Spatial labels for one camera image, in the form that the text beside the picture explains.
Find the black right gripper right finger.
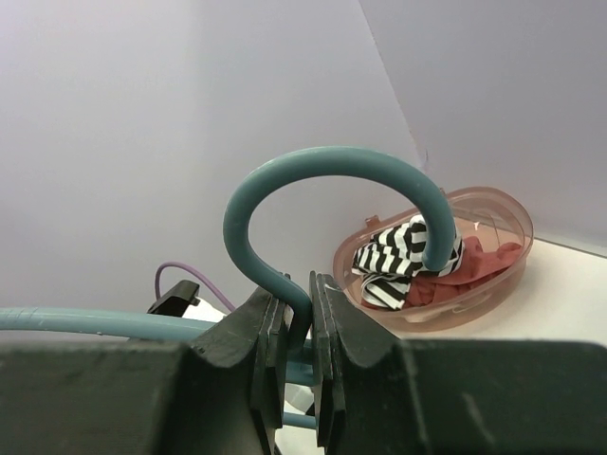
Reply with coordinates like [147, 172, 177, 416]
[309, 273, 606, 454]

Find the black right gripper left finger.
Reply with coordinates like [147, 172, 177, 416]
[1, 289, 290, 454]

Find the black white striped tank top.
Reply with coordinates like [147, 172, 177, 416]
[352, 214, 465, 311]

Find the rust red tank top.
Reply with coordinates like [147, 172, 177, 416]
[405, 236, 523, 307]

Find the teal blue hanger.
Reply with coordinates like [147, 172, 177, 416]
[0, 146, 459, 430]

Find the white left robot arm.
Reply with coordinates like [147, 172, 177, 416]
[147, 280, 227, 322]

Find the pink translucent plastic basket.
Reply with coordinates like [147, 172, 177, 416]
[333, 187, 534, 333]

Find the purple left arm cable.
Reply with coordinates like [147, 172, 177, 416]
[155, 261, 238, 314]

